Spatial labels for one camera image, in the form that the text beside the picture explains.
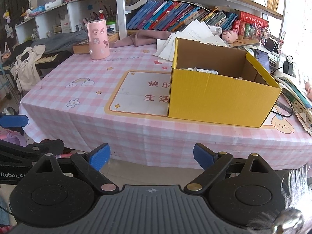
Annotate cup of pens and brushes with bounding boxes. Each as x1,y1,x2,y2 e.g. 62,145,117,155
83,5,117,27

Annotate wooden chess box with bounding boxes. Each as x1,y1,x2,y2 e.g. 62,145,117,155
73,33,120,54

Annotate white tissue pack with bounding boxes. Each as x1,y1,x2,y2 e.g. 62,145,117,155
44,0,64,11

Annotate grey garment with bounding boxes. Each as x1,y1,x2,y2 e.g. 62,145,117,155
32,30,88,54

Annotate pink cylinder with stickers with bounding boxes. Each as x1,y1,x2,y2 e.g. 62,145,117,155
85,19,110,60

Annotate row of thick red books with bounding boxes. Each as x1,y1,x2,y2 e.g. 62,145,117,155
231,11,269,41

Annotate small black screen on stand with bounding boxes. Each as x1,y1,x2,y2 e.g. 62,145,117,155
264,38,278,53

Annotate row of blue red books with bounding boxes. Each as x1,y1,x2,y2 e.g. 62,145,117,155
126,0,238,32

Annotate acrylic figure stands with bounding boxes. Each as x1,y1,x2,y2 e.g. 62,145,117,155
251,23,270,42

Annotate blue wet wipes pack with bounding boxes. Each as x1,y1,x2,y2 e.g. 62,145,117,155
29,5,47,16

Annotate black smartphone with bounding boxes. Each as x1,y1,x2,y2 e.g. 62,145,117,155
255,49,271,74

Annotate black power adapter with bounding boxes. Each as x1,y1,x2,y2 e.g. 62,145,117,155
283,56,294,76

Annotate mauve pink cloth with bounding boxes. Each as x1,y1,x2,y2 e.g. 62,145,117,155
113,29,177,48

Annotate yellow cardboard box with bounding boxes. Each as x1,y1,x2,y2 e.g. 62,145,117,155
167,38,283,128

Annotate piano keyboard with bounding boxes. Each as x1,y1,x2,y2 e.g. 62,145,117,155
0,52,71,71

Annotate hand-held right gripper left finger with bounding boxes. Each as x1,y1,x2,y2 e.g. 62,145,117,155
26,143,120,195

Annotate pink pig plush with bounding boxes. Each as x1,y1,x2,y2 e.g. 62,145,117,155
222,29,238,43

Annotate white bookshelf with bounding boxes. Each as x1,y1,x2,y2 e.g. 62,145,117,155
15,0,285,42

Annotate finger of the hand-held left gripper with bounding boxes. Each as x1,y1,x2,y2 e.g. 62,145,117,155
0,114,29,128
0,139,64,166

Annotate cream garment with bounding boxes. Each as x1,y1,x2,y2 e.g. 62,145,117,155
10,44,46,92

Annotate pile of white papers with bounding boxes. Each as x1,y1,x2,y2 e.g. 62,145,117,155
152,21,228,64

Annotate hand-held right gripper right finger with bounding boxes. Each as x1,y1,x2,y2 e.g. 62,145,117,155
183,143,281,195

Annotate black cable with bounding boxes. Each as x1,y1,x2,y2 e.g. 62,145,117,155
270,69,293,117

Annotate pile of textbooks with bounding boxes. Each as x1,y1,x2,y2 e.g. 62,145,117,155
273,72,312,137

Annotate white carton box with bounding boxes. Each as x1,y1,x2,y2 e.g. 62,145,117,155
60,17,72,33

